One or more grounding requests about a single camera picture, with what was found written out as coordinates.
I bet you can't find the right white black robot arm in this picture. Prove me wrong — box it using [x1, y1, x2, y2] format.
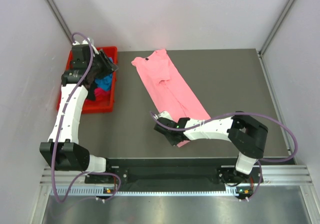
[151, 111, 269, 182]

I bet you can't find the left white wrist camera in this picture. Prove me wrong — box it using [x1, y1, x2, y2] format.
[72, 37, 99, 56]

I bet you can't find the pink t shirt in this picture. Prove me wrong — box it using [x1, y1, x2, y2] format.
[130, 48, 211, 149]

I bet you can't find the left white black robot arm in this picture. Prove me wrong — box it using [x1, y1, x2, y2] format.
[39, 42, 118, 183]

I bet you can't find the right corner aluminium post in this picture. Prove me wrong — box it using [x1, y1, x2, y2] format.
[257, 0, 307, 57]

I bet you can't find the corner aluminium post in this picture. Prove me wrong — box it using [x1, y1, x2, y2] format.
[257, 0, 307, 57]
[45, 0, 73, 45]

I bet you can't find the black t shirt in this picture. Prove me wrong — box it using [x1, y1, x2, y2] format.
[85, 67, 113, 101]

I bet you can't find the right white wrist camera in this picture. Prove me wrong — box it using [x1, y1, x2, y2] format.
[154, 111, 173, 121]

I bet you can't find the red plastic bin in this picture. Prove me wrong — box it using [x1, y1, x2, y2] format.
[56, 46, 118, 115]

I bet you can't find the blue t shirt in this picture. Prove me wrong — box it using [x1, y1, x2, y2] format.
[92, 55, 116, 92]

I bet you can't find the slotted cable duct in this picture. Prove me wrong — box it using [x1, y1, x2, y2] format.
[49, 185, 253, 197]

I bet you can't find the left corner aluminium post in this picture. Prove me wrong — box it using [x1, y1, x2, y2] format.
[45, 0, 73, 45]

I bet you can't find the aluminium frame rail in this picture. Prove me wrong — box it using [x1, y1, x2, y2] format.
[55, 165, 313, 186]

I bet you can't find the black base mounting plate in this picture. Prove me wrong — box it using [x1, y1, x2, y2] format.
[84, 157, 263, 192]

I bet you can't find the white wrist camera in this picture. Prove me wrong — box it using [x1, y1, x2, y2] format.
[72, 37, 99, 56]
[154, 111, 173, 121]

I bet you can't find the magenta t shirt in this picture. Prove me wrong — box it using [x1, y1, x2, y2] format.
[94, 87, 111, 102]

